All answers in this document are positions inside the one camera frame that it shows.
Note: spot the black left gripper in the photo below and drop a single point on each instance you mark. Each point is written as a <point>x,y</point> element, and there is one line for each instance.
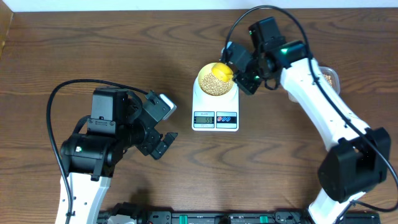
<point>148,144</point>

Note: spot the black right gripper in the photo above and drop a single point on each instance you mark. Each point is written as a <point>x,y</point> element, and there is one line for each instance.
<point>248,87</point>

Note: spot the yellow plastic measuring scoop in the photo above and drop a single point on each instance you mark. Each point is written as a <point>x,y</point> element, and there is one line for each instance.
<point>222,72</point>

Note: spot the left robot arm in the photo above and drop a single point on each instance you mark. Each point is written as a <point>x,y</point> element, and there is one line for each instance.
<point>89,161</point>

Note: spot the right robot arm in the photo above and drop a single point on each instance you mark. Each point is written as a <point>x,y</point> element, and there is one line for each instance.
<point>357,156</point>

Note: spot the white digital kitchen scale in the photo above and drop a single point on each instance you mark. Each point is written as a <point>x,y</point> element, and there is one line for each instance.
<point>215,113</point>

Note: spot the soybeans in bowl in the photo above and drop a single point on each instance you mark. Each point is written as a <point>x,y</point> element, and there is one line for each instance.
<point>213,86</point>

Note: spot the pale yellow plastic bowl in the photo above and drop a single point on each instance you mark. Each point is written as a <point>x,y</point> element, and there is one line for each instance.
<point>205,70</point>

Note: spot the soybeans in container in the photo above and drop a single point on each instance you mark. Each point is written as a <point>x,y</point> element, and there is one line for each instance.
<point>329,79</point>

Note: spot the clear plastic soybean container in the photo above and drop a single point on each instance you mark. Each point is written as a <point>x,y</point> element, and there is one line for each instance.
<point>298,81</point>

